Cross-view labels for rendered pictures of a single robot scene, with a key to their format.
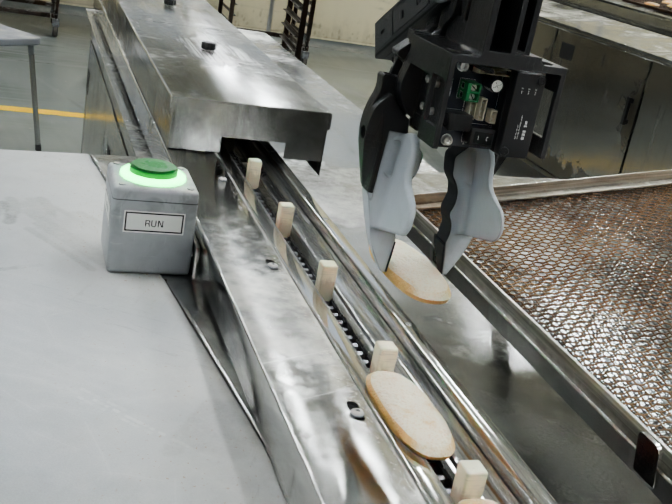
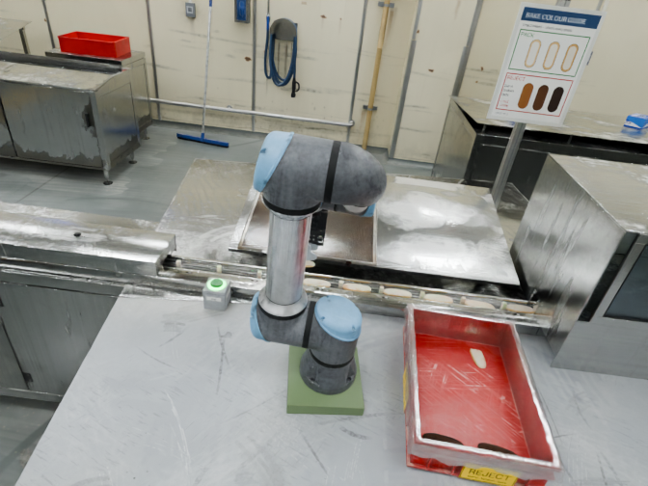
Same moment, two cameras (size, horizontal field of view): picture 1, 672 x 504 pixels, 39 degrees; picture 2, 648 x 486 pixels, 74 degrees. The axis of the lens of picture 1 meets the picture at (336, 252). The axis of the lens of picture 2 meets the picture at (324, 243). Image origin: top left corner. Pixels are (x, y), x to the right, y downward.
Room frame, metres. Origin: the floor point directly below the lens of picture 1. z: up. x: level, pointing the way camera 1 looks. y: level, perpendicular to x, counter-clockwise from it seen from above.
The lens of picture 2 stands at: (0.08, 1.03, 1.77)
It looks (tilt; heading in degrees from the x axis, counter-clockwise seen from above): 33 degrees down; 291
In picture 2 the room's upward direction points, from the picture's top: 7 degrees clockwise
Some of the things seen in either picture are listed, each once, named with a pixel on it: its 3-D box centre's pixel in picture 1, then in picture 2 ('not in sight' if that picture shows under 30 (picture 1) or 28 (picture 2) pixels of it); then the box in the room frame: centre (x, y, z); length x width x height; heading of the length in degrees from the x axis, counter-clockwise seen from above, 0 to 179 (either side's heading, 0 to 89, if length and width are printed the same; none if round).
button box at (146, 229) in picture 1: (149, 236); (217, 297); (0.76, 0.16, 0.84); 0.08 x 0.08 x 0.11; 21
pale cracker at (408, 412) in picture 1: (409, 407); (315, 283); (0.52, -0.06, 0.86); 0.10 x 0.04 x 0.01; 22
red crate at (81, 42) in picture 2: not in sight; (95, 43); (3.81, -2.09, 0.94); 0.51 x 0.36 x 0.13; 25
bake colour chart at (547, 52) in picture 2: not in sight; (542, 68); (0.04, -1.07, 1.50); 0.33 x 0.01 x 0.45; 20
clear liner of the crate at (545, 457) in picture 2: not in sight; (467, 384); (-0.02, 0.14, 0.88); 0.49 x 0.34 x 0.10; 107
